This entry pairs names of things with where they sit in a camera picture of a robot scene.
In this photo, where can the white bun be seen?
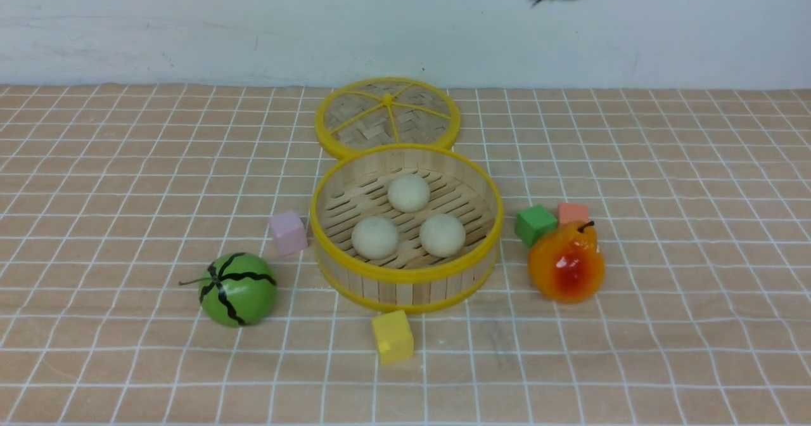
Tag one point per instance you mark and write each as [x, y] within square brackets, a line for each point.
[442, 235]
[408, 193]
[375, 237]

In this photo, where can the bamboo steamer lid yellow rim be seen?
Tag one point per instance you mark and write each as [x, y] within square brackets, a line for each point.
[385, 110]

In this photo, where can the bamboo steamer tray yellow rim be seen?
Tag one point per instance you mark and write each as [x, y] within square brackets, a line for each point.
[411, 279]

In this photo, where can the orange foam cube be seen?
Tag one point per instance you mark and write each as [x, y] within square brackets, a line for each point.
[568, 212]

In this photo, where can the green foam cube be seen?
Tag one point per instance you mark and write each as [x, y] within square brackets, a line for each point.
[533, 223]

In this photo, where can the orange toy pear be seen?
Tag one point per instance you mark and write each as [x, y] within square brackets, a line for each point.
[567, 265]

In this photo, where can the pink foam cube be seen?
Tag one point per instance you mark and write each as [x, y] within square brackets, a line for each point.
[289, 235]

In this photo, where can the yellow foam cube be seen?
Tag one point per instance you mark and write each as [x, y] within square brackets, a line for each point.
[393, 337]

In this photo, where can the green toy watermelon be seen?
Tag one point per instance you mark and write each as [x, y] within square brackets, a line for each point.
[237, 289]

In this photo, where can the checked tan tablecloth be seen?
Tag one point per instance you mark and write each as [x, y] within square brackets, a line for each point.
[112, 195]

